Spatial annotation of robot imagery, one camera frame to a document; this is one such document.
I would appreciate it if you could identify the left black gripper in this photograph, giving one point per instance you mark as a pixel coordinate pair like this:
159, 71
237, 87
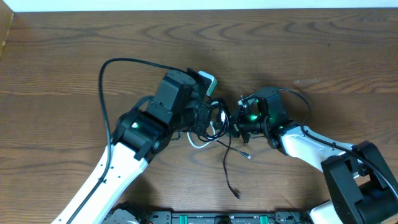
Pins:
203, 117

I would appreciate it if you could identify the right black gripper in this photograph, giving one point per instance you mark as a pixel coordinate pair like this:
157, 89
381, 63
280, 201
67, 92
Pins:
241, 125

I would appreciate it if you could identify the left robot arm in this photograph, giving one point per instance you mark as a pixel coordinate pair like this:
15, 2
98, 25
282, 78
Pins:
139, 135

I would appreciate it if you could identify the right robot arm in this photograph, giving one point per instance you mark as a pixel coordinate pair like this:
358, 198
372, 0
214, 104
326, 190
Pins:
360, 183

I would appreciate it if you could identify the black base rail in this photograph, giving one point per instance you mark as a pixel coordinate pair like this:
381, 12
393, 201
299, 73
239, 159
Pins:
123, 216

